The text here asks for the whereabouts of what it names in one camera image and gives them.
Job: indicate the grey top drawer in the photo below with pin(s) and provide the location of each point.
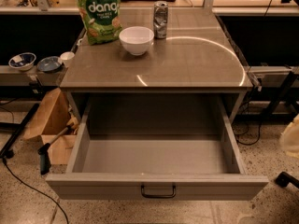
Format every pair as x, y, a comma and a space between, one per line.
125, 141

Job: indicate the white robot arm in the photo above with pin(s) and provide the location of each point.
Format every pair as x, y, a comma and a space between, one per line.
289, 139

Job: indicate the grey drawer cabinet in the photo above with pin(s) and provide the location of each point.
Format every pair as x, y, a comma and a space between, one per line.
196, 56

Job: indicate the small white cup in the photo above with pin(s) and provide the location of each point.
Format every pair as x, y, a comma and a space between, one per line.
67, 57

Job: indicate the crushed silver can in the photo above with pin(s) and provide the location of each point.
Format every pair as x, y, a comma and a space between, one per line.
160, 19

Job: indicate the brown cardboard box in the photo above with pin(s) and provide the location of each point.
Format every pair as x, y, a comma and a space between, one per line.
49, 119

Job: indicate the blue plate bowl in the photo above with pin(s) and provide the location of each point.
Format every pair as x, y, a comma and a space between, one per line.
50, 64

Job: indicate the green dang chips bag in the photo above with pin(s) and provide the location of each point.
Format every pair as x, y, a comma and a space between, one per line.
101, 19

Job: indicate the black pole on floor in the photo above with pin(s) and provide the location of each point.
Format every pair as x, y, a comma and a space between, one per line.
15, 129

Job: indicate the black chair foot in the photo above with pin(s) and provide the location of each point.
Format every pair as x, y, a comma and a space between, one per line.
284, 179

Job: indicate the black drawer handle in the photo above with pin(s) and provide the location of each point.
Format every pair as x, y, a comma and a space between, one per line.
152, 192

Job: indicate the black handled tool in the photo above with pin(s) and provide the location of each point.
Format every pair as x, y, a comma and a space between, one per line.
43, 152

